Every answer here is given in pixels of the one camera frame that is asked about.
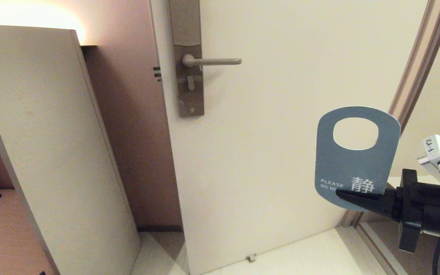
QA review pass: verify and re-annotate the blue do-not-disturb door hanger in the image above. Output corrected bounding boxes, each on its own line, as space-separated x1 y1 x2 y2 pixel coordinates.
315 106 401 212

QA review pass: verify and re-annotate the metal door handle lever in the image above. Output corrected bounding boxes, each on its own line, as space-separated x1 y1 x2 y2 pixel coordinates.
182 54 242 68

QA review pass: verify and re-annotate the white shelf board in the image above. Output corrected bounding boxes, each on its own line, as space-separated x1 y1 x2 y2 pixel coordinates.
386 175 440 256

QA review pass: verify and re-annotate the beige door frame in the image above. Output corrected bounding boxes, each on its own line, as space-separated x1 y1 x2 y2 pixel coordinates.
338 0 440 229

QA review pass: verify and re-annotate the metal lock plate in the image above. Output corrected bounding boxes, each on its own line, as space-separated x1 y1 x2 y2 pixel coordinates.
168 0 205 118

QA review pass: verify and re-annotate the white door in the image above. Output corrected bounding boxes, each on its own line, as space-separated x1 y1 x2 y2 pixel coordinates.
149 0 429 275

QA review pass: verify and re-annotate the dark skirting board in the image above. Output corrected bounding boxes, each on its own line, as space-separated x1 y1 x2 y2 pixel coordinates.
137 225 183 233

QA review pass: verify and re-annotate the beige upright panel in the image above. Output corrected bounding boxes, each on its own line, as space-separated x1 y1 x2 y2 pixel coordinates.
0 25 141 275

